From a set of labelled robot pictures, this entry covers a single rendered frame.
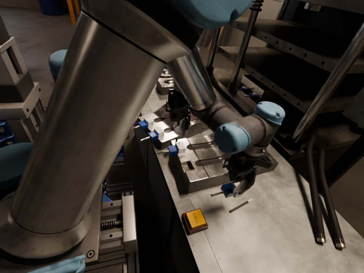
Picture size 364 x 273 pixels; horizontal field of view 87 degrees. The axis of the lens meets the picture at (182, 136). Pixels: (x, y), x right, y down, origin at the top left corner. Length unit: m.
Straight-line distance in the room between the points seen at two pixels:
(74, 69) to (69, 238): 0.21
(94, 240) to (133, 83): 0.44
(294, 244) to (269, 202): 0.18
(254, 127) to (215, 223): 0.48
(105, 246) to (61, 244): 0.31
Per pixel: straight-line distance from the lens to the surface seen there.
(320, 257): 0.99
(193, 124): 1.08
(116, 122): 0.19
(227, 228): 0.85
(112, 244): 0.61
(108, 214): 0.64
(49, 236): 0.30
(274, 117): 0.52
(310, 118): 1.26
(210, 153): 0.95
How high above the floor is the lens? 1.54
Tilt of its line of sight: 41 degrees down
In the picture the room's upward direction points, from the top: 9 degrees clockwise
